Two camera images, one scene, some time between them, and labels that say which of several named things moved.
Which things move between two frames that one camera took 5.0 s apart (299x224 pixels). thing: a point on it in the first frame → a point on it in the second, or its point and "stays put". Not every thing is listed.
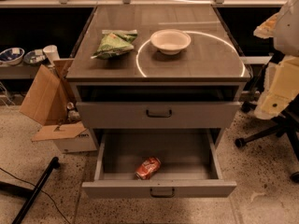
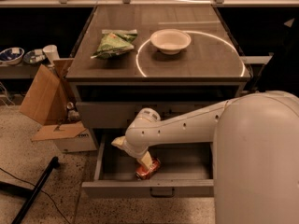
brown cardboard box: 50,103 stays put
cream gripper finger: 265,30 → 119,142
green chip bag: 115,42 stays put
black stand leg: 28,193 stays put
